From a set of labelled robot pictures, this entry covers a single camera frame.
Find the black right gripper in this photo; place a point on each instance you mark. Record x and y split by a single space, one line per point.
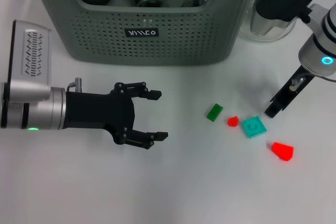
286 95

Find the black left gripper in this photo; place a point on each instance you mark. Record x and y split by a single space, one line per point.
99 111

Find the glass teacup black holder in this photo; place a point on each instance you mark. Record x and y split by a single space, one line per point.
194 1
149 3

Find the orange-red wedge toy block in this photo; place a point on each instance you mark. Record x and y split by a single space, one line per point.
282 151

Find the small orange-red toy block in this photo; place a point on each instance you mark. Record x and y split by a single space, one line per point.
232 121

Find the green rectangular toy block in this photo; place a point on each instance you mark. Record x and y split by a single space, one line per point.
214 112

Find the grey-green perforated storage basket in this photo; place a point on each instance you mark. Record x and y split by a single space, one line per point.
170 45

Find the teal square toy plate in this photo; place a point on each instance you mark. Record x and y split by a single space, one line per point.
254 127

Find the glass carafe black lid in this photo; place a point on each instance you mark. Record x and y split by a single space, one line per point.
262 28

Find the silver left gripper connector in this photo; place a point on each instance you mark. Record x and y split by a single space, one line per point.
78 83

